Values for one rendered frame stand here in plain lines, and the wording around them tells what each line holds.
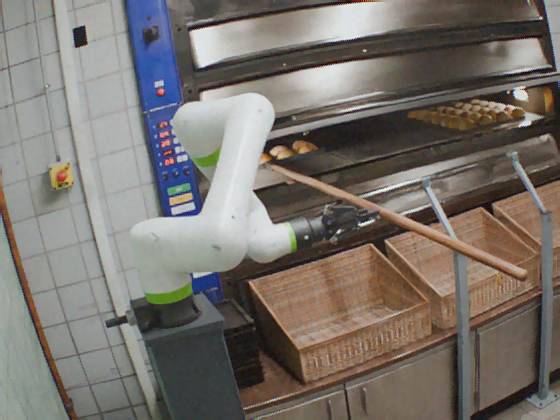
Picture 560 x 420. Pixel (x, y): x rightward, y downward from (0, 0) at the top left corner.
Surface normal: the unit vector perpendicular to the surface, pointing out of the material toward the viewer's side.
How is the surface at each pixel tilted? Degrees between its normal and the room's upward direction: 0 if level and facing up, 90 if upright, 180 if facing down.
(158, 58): 90
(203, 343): 90
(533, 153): 70
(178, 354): 90
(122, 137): 90
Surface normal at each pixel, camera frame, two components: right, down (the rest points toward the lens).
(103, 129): 0.33, 0.20
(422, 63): 0.25, -0.13
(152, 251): -0.29, 0.28
